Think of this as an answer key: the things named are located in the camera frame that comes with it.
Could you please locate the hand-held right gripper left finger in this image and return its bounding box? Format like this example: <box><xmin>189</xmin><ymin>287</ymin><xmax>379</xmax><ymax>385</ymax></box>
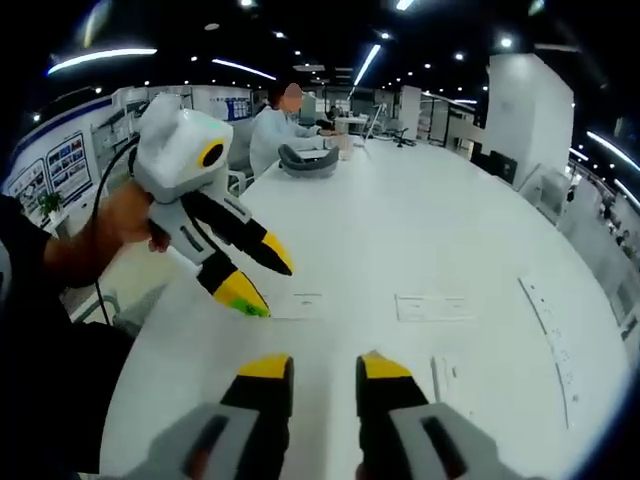
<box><xmin>119</xmin><ymin>353</ymin><xmax>295</xmax><ymax>480</ymax></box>

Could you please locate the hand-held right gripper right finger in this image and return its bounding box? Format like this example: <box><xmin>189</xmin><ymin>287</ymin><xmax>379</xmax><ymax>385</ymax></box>
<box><xmin>355</xmin><ymin>349</ymin><xmax>507</xmax><ymax>480</ymax></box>

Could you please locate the person's left hand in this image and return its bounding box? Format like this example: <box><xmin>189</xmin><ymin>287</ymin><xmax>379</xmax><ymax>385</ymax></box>
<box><xmin>99</xmin><ymin>180</ymin><xmax>171</xmax><ymax>254</ymax></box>

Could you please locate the white container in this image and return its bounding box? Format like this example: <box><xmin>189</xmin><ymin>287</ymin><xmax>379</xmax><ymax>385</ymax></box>
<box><xmin>332</xmin><ymin>134</ymin><xmax>356</xmax><ymax>163</ymax></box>

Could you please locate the potted green plant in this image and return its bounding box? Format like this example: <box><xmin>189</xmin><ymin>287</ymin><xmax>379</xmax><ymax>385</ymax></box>
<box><xmin>38</xmin><ymin>191</ymin><xmax>68</xmax><ymax>224</ymax></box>

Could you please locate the black monitor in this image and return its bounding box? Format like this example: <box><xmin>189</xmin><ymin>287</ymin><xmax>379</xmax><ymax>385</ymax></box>
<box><xmin>491</xmin><ymin>154</ymin><xmax>519</xmax><ymax>186</ymax></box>

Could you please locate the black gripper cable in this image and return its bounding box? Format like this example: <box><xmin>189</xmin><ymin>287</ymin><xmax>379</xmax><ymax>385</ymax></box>
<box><xmin>91</xmin><ymin>137</ymin><xmax>144</xmax><ymax>325</ymax></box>

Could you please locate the wall poster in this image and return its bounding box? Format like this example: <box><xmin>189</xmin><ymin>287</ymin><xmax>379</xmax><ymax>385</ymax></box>
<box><xmin>45</xmin><ymin>130</ymin><xmax>94</xmax><ymax>199</ymax></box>
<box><xmin>4</xmin><ymin>158</ymin><xmax>52</xmax><ymax>212</ymax></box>

